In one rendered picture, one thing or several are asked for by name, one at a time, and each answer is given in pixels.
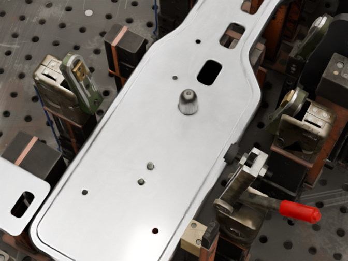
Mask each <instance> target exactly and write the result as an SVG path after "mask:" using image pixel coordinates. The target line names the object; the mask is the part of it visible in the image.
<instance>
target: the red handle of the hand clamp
mask: <svg viewBox="0 0 348 261"><path fill-rule="evenodd" d="M236 202H240V203H243V204H246V205H250V206H254V207H258V208H262V209H265V210H269V211H273V212H277V213H280V214H281V215H282V216H286V217H289V218H293V219H297V220H301V221H304V222H308V223H312V224H315V223H316V222H317V221H319V220H320V218H321V213H320V211H319V209H318V208H316V207H311V206H307V205H303V204H299V203H296V202H292V201H288V200H284V201H282V200H278V199H274V198H270V197H266V196H262V195H258V194H254V193H250V192H246V191H245V192H244V193H243V194H242V195H241V196H240V198H239V199H238V200H237V201H236Z"/></svg>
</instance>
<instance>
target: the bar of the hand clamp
mask: <svg viewBox="0 0 348 261"><path fill-rule="evenodd" d="M238 150H239V147H238V144H237V143H234V144H233V143H231V145H230V146H229V148H228V150H227V151H226V153H225V155H224V157H223V159H224V162H226V163H228V162H230V163H231V162H232V160H233V159H235V160H237V161H238V162H239V164H238V166H240V167H239V168H238V169H237V171H236V172H235V173H234V175H233V176H232V178H231V179H230V180H229V182H228V183H227V184H226V186H225V188H226V190H225V191H224V192H223V194H222V195H221V196H220V198H219V199H220V200H223V201H225V202H227V203H228V204H230V205H231V206H233V205H234V203H235V202H236V201H237V200H238V199H239V198H240V196H241V195H242V194H243V193H244V192H245V191H246V190H247V188H248V187H249V186H250V185H251V184H252V183H253V181H254V180H255V179H256V178H257V177H259V178H262V177H263V176H264V177H266V178H267V179H270V178H271V176H272V174H273V172H271V171H269V170H268V167H269V166H267V165H266V164H265V161H266V160H267V158H268V154H266V153H264V152H263V151H261V150H259V149H257V148H255V147H254V148H253V149H252V150H251V152H250V153H249V154H247V153H244V155H242V154H240V153H238Z"/></svg>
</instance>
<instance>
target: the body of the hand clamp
mask: <svg viewBox="0 0 348 261"><path fill-rule="evenodd" d="M246 192H250V193H254V194H258V195H262V196H266V197H268V196H267V195H265V194H263V193H261V192H259V191H257V190H256V189H254V188H252V187H250V186H249V187H248V188H247V190H246ZM232 207H233V212H232V214H231V216H230V215H228V214H226V213H224V212H222V211H220V210H218V209H217V212H216V218H215V220H216V221H217V222H218V223H219V225H220V226H219V238H218V242H217V247H216V252H215V257H214V261H249V259H250V257H251V255H250V254H249V250H250V248H251V246H252V244H253V242H254V240H255V238H256V236H257V234H258V232H259V230H260V228H261V227H262V225H263V222H264V220H265V217H266V215H267V212H268V210H265V209H262V208H258V207H254V206H250V205H246V204H243V203H240V202H235V203H234V205H233V206H232Z"/></svg>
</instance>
